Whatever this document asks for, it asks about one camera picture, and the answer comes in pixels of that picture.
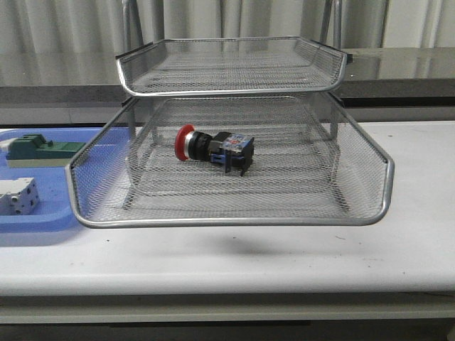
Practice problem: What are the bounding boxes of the red emergency stop button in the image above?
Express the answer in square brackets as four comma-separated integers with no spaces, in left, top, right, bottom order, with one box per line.
[174,124,255,176]

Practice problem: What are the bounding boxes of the white electrical block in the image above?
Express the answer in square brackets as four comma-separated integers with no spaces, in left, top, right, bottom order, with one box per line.
[1,178,40,215]

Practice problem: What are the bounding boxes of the green and beige block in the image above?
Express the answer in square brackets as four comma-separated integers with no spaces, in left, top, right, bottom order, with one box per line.
[6,134,85,168]

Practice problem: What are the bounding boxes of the blue plastic tray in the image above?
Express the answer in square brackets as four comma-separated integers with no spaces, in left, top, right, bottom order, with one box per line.
[0,128,132,248]

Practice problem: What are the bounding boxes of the silver mesh top tray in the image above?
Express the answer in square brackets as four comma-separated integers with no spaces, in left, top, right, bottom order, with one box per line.
[116,36,351,97]

